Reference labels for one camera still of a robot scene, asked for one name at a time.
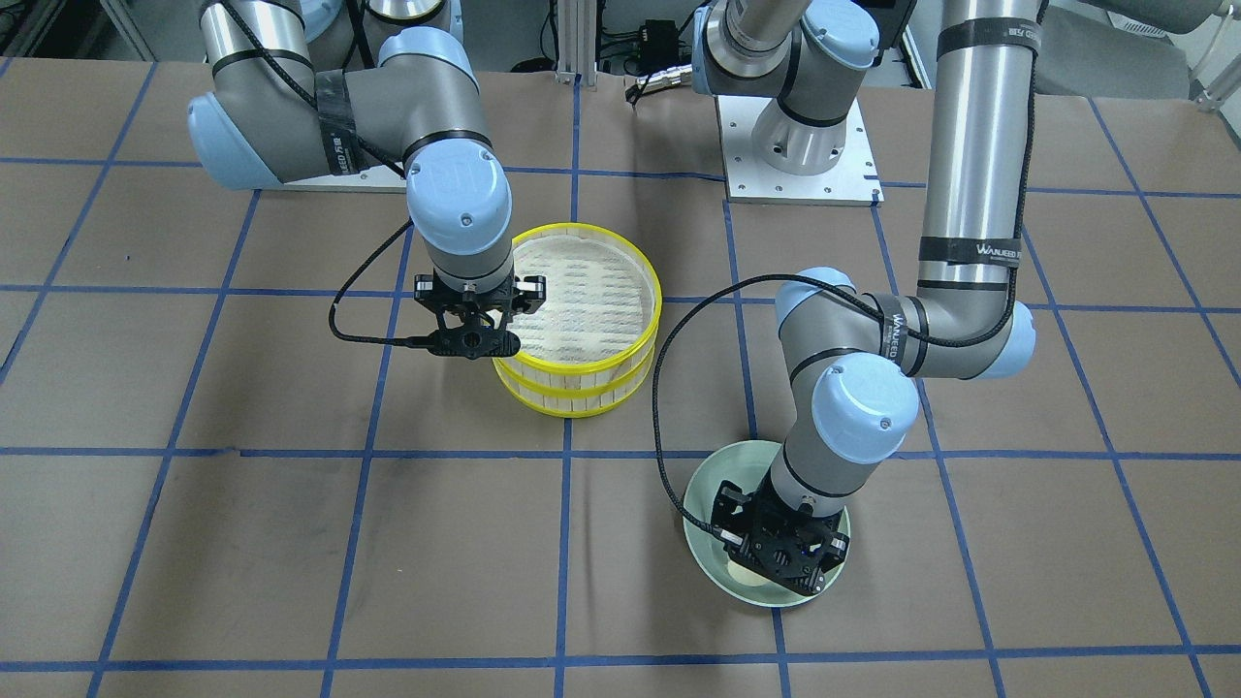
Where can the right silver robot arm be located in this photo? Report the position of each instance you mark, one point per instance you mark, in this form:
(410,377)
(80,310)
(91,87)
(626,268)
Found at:
(272,119)

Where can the yellow steamer layer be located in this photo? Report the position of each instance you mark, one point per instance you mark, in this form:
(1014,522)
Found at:
(569,390)
(602,305)

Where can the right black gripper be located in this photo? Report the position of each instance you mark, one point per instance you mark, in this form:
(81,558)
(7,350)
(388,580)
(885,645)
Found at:
(428,291)

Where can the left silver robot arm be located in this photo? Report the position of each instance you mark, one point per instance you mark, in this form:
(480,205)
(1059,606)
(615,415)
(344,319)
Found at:
(853,359)

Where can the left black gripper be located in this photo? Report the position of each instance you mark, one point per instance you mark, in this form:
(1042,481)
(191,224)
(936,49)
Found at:
(729,511)

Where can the white steamed bun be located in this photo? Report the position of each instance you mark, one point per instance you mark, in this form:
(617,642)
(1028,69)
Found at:
(743,576)

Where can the light green plate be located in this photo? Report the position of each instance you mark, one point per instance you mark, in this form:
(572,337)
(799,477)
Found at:
(745,463)

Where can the aluminium frame post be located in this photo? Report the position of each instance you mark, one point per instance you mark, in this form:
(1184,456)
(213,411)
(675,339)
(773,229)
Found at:
(577,34)

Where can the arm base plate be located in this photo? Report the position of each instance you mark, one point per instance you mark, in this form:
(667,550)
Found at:
(771,159)
(377,179)

